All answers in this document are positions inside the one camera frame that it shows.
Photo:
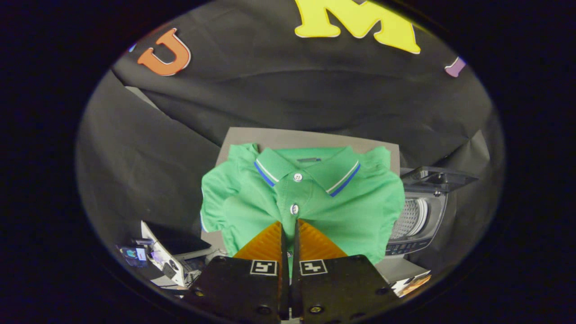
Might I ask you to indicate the dark washing machine lid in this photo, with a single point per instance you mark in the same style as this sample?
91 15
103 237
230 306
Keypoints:
432 177

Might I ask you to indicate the green polo shirt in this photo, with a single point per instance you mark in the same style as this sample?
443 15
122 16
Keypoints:
351 216

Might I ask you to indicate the small lit screen device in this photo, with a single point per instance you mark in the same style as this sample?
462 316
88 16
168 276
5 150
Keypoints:
132 255

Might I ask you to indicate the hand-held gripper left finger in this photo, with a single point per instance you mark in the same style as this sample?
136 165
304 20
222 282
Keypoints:
283 252

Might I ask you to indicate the grey washing machine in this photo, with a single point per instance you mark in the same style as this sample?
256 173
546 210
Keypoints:
434 216

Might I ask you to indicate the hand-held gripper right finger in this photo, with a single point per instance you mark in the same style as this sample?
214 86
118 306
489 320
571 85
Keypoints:
295 252

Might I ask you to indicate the orange and white paper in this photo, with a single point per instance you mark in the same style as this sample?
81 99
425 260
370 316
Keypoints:
411 283

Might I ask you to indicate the white electronic device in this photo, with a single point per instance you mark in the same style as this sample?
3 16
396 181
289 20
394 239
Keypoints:
155 245

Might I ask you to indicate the grey box stand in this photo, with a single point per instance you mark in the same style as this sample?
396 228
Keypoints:
315 137

